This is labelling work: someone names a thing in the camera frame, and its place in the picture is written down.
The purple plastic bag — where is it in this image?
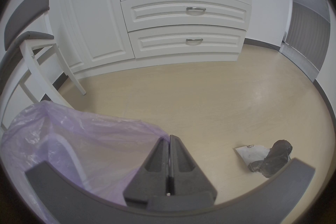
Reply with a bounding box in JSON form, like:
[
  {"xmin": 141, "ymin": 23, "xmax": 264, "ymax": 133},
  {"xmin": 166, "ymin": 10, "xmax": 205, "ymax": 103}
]
[{"xmin": 1, "ymin": 101, "xmax": 170, "ymax": 206}]

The black plastic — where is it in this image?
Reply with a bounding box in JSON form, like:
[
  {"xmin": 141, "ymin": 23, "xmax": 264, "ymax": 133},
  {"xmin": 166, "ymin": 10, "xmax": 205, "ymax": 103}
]
[{"xmin": 248, "ymin": 140, "xmax": 293, "ymax": 179}]

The white trash bin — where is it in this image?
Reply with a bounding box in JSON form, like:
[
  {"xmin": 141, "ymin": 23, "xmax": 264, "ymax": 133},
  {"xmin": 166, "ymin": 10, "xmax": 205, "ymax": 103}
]
[{"xmin": 39, "ymin": 136, "xmax": 92, "ymax": 190}]

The white chair grey seat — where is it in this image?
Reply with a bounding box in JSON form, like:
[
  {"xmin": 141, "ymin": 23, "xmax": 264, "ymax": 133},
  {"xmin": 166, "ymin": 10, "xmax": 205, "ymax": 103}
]
[{"xmin": 0, "ymin": 0, "xmax": 87, "ymax": 130}]

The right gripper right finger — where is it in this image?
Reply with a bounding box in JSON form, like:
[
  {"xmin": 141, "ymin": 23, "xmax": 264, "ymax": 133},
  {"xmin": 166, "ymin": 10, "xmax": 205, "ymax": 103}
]
[{"xmin": 170, "ymin": 134, "xmax": 218, "ymax": 202}]

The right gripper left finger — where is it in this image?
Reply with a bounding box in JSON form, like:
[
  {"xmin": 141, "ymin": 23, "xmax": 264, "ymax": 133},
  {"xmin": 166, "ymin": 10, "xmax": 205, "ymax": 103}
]
[{"xmin": 123, "ymin": 134, "xmax": 170, "ymax": 205}]

